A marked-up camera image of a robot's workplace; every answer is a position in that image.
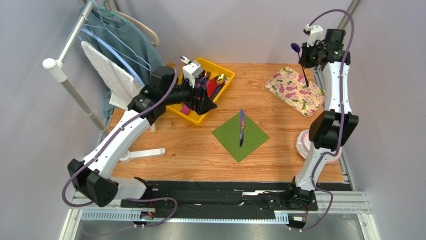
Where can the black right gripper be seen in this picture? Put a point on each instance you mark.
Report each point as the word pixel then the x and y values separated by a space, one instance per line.
pixel 308 58

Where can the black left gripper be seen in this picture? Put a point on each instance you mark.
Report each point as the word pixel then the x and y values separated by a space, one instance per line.
pixel 199 106

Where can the green paper napkin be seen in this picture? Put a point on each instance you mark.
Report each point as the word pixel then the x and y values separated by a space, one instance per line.
pixel 228 135

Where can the iridescent rainbow table knife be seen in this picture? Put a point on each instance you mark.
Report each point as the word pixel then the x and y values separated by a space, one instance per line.
pixel 242 127

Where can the dark purple spoon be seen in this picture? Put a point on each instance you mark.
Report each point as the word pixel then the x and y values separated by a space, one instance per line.
pixel 296 48

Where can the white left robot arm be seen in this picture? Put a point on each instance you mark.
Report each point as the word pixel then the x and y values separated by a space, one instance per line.
pixel 92 176

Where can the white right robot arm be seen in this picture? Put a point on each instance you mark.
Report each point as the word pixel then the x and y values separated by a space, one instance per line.
pixel 331 130

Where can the pink rolled napkin in bin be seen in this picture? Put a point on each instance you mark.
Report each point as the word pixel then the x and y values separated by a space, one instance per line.
pixel 185 110

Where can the red rolled napkin in bin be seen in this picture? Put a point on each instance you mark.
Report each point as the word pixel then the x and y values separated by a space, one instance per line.
pixel 213 86

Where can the blue rolled napkin in bin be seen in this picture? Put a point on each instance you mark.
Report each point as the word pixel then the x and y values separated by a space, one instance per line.
pixel 216 92

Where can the yellow plastic cutlery bin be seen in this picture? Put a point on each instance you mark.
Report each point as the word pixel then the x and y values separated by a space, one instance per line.
pixel 215 73

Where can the floral patterned tray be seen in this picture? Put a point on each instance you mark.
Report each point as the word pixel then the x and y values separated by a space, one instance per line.
pixel 291 87

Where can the white towel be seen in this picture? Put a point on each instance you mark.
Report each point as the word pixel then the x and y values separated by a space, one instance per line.
pixel 123 85

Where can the white mesh food cover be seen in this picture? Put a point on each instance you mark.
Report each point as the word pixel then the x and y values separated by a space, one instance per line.
pixel 303 146

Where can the grey-green t-shirt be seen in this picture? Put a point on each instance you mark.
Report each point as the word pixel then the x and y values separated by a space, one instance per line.
pixel 123 56

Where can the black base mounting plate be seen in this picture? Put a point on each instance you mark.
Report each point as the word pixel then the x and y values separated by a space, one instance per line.
pixel 219 200

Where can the wooden clothes hanger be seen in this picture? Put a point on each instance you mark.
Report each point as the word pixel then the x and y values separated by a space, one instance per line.
pixel 114 6

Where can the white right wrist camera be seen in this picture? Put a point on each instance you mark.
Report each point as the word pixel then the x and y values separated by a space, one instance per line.
pixel 315 33

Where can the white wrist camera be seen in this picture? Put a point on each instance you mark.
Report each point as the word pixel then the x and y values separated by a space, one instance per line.
pixel 193 72
pixel 315 33

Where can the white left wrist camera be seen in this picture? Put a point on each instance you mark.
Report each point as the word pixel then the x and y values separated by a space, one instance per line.
pixel 193 72

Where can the blue wire hanger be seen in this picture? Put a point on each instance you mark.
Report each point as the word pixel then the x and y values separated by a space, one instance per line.
pixel 124 44

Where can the aluminium frame rail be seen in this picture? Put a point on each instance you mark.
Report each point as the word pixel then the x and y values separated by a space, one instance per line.
pixel 344 214

